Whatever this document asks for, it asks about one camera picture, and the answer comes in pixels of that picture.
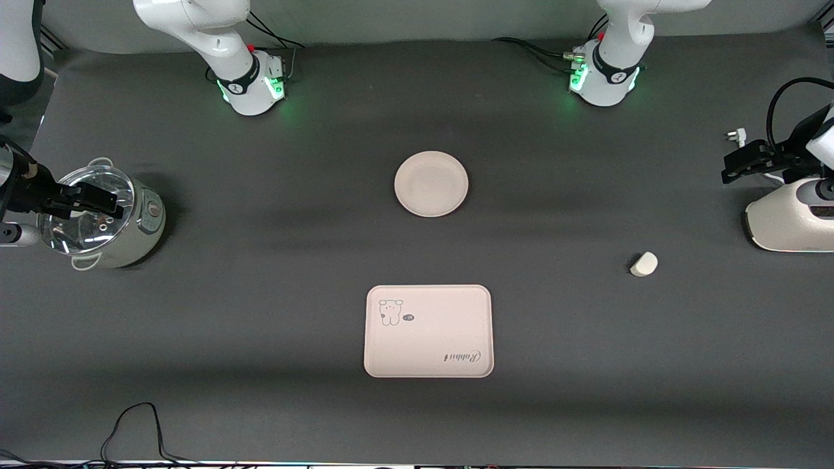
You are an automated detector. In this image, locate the round cream plate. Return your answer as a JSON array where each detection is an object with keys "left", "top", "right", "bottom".
[{"left": 394, "top": 151, "right": 469, "bottom": 218}]

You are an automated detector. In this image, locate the cream tray with rabbit print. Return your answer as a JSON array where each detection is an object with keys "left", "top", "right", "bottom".
[{"left": 364, "top": 285, "right": 495, "bottom": 378}]

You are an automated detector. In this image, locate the glass pot lid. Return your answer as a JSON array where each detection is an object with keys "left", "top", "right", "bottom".
[{"left": 37, "top": 165, "right": 136, "bottom": 256}]

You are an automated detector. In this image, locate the white toaster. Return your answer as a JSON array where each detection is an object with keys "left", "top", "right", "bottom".
[{"left": 744, "top": 177, "right": 834, "bottom": 253}]

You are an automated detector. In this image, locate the dark grey table mat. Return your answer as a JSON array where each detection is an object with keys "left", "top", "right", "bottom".
[{"left": 0, "top": 23, "right": 834, "bottom": 466}]

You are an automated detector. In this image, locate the white toaster cord with plug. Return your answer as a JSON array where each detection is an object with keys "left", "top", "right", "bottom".
[{"left": 726, "top": 129, "right": 789, "bottom": 186}]

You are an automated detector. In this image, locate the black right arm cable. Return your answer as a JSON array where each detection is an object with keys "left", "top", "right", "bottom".
[{"left": 0, "top": 134, "right": 32, "bottom": 170}]

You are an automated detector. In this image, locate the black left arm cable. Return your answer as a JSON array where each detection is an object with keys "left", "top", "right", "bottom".
[{"left": 768, "top": 77, "right": 834, "bottom": 154}]

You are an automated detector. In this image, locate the thin black looped cable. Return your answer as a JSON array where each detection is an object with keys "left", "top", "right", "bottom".
[{"left": 100, "top": 402, "right": 196, "bottom": 466}]

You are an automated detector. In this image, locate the black arm base cable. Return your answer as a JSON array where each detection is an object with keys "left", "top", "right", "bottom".
[
  {"left": 492, "top": 14, "right": 610, "bottom": 72},
  {"left": 244, "top": 10, "right": 307, "bottom": 85}
]

